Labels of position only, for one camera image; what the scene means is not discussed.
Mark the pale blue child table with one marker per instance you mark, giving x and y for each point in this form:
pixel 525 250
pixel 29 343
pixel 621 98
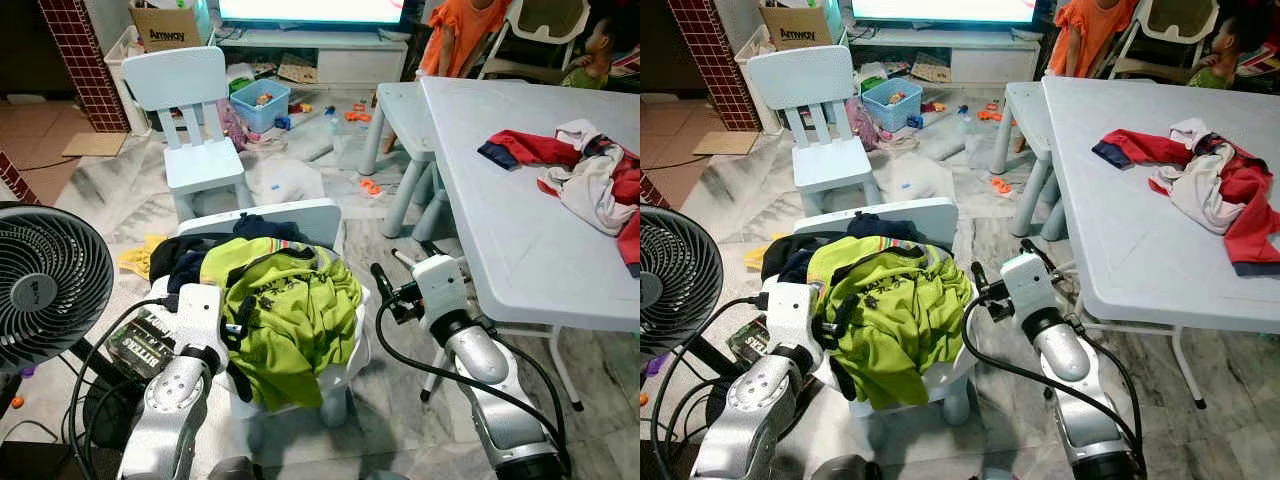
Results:
pixel 400 110
pixel 1015 110

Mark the blue toy bin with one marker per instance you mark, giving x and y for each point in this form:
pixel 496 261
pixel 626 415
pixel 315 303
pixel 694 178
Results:
pixel 260 110
pixel 890 110

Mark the person in orange clothes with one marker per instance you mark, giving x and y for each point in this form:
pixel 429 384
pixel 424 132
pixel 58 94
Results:
pixel 465 35
pixel 1090 35

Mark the small dark-haired child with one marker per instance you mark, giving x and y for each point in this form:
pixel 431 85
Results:
pixel 590 55
pixel 1220 55

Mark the navy clothes pile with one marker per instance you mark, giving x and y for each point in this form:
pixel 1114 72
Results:
pixel 800 255
pixel 200 255

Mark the lime green shirt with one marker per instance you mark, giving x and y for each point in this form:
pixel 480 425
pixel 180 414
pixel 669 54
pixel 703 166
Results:
pixel 290 320
pixel 900 320

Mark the white and red shirt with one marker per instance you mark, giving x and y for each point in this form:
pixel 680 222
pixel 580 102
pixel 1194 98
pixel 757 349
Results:
pixel 1200 190
pixel 590 190

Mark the white folding table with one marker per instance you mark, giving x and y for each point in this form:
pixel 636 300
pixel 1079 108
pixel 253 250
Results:
pixel 520 230
pixel 1140 230

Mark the grey right robot leg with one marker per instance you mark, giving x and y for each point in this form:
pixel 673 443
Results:
pixel 992 475
pixel 385 475

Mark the black floor fan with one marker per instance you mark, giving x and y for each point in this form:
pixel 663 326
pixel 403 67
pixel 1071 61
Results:
pixel 50 285
pixel 675 280

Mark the white plastic bag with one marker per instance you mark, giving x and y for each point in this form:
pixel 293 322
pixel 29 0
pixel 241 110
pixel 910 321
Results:
pixel 285 180
pixel 915 178

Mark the flat screen television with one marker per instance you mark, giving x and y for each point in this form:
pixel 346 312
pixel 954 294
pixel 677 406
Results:
pixel 310 8
pixel 940 8

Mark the black printed box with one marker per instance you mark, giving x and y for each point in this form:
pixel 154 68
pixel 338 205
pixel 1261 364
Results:
pixel 750 342
pixel 140 345

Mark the white television stand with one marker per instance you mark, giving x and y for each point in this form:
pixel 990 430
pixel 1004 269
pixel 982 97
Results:
pixel 350 60
pixel 990 60

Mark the pale blue child chair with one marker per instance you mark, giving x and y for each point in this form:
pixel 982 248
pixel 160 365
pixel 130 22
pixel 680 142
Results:
pixel 920 212
pixel 830 165
pixel 300 215
pixel 200 165

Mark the red brick pillar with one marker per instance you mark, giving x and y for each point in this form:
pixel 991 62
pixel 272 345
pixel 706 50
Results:
pixel 85 60
pixel 715 60

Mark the white high chair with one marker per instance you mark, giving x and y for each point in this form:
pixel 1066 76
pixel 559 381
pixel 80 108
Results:
pixel 1170 20
pixel 545 20

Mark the flat cardboard piece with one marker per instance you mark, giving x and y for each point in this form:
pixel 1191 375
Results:
pixel 725 143
pixel 95 145

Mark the brown cardboard box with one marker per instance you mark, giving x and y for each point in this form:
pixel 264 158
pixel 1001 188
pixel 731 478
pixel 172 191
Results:
pixel 795 28
pixel 165 30

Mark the grey robot leg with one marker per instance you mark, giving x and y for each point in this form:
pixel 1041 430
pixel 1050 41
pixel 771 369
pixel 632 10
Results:
pixel 992 475
pixel 230 470
pixel 385 475
pixel 845 470

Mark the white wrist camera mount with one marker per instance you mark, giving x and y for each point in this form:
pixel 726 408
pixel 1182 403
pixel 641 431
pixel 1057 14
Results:
pixel 793 315
pixel 440 285
pixel 198 315
pixel 1030 285

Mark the yellow cloth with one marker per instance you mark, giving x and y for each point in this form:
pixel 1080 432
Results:
pixel 140 255
pixel 762 252

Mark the orange plastic toy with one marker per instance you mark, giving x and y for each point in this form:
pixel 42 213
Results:
pixel 1000 186
pixel 368 187

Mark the grey left robot leg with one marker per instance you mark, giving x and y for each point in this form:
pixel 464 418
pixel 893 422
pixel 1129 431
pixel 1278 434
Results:
pixel 845 470
pixel 230 470

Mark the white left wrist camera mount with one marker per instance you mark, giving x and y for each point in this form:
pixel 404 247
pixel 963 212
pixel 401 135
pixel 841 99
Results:
pixel 793 315
pixel 198 315

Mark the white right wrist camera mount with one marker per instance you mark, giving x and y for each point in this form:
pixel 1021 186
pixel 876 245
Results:
pixel 440 285
pixel 1030 285

